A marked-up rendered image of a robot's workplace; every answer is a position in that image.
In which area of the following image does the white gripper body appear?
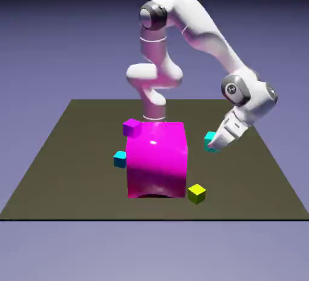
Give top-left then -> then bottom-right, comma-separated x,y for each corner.
208,110 -> 249,153

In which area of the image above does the small cyan cube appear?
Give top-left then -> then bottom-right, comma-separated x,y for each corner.
113,150 -> 127,169
203,131 -> 221,153

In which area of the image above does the small purple cube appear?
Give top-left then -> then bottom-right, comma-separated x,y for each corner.
123,118 -> 141,139

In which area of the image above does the small yellow cube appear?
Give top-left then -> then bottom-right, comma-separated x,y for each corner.
187,183 -> 207,205

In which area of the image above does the large magenta box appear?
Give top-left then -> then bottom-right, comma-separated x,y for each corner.
126,121 -> 188,199

